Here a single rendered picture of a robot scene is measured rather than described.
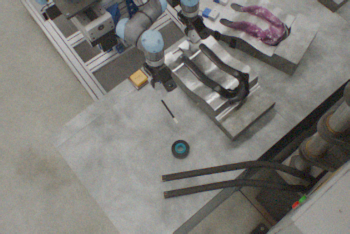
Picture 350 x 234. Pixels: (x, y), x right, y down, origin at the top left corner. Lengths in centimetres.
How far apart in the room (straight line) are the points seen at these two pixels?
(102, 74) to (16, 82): 71
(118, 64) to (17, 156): 92
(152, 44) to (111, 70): 127
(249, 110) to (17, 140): 169
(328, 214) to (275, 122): 84
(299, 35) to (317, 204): 106
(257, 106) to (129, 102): 59
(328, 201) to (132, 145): 98
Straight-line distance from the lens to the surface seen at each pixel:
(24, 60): 315
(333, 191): 109
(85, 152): 183
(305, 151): 157
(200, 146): 177
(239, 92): 180
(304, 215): 106
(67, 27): 293
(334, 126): 132
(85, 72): 268
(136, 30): 148
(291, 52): 190
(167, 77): 157
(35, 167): 278
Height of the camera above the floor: 248
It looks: 67 degrees down
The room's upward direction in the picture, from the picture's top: 6 degrees counter-clockwise
